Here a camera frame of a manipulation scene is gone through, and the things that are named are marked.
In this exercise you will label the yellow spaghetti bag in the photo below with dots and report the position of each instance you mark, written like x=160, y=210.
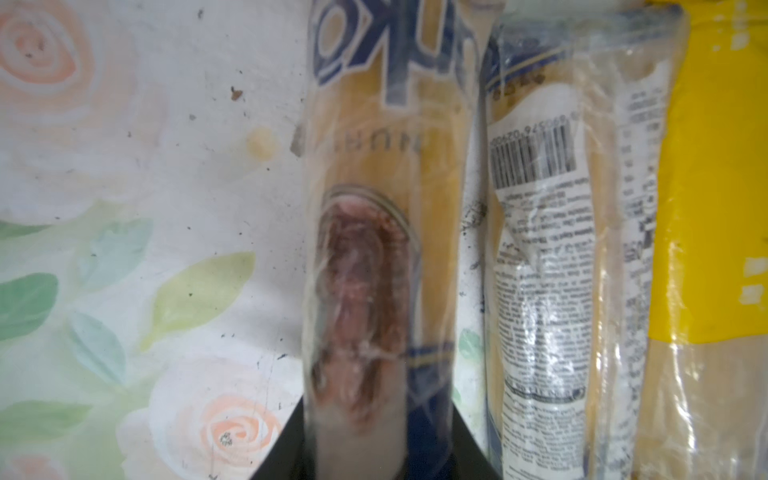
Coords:
x=703, y=413

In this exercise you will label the spaghetti bag with white label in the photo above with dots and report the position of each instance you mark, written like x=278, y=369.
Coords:
x=576, y=110

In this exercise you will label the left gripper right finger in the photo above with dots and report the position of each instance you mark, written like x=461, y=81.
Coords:
x=467, y=460

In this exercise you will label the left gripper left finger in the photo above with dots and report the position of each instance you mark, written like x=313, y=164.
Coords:
x=288, y=457

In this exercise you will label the spaghetti bag with blue end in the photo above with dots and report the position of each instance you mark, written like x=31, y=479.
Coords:
x=392, y=95

